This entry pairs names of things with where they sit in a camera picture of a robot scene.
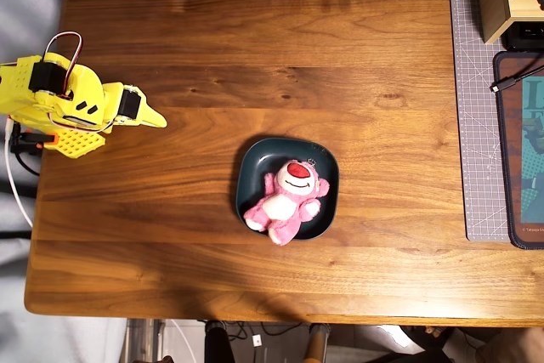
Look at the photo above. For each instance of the yellow gripper black motor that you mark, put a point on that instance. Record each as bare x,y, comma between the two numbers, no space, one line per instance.
144,113

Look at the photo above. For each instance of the pink strawberry bear plush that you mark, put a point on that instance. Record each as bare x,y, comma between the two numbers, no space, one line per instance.
285,205

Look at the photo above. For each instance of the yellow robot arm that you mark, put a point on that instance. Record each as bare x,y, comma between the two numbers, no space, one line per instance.
21,95

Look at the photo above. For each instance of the orange black table clamp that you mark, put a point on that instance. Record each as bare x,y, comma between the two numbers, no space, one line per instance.
32,138

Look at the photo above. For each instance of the dark teal square plate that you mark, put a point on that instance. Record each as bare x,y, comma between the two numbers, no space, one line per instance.
259,163

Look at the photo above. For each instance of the grey metal rack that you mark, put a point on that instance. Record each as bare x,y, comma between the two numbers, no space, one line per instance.
144,337

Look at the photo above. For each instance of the black table leg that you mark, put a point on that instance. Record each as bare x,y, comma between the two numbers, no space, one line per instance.
217,346

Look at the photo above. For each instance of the small white adapter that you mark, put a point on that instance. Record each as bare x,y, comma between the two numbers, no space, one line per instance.
257,340

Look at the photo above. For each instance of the grey cutting mat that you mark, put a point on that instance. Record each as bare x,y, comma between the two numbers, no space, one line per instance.
476,125

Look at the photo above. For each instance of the dark printed mouse pad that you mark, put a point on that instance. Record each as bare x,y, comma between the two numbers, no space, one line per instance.
512,167

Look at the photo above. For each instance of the black electronic device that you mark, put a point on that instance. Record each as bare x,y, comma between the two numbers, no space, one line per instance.
525,35

